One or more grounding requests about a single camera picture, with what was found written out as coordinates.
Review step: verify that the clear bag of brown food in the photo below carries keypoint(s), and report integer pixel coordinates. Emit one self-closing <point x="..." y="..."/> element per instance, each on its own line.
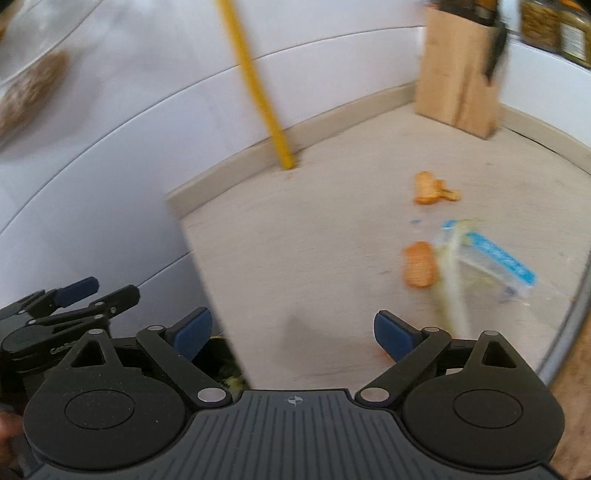
<point x="32" y="92"/>

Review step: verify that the pale cabbage leaf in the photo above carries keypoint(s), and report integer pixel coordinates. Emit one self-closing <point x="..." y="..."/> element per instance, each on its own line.
<point x="455" y="286"/>

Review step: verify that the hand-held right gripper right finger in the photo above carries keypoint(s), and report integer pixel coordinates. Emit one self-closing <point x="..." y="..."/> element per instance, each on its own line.
<point x="392" y="332"/>

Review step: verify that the clear bag with blue strip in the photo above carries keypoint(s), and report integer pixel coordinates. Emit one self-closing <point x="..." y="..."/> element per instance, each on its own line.
<point x="494" y="263"/>

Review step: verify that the glass jar with brown contents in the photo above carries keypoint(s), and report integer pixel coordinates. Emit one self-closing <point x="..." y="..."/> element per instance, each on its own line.
<point x="540" y="23"/>

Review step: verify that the black bin with gold rim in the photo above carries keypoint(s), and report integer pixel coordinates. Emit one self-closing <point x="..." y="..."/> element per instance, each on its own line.
<point x="221" y="364"/>

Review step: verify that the person's left hand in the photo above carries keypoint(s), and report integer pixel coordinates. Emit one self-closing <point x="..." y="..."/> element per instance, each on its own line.
<point x="9" y="425"/>

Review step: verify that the wooden knife block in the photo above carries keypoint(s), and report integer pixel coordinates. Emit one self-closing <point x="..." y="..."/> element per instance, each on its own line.
<point x="457" y="78"/>

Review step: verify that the glass jar with yellow lid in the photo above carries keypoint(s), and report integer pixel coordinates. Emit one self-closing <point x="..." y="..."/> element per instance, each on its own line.
<point x="575" y="39"/>

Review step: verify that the orange peel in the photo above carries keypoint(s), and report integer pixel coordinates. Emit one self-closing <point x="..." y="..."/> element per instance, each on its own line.
<point x="420" y="264"/>
<point x="431" y="188"/>

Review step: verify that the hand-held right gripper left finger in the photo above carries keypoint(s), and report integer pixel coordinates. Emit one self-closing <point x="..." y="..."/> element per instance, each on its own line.
<point x="191" y="330"/>

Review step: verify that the yellow pipe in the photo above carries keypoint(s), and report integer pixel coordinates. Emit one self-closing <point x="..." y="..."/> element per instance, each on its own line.
<point x="256" y="87"/>

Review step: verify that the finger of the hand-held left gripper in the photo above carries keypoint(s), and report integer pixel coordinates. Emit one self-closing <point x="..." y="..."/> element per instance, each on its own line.
<point x="115" y="302"/>
<point x="78" y="290"/>

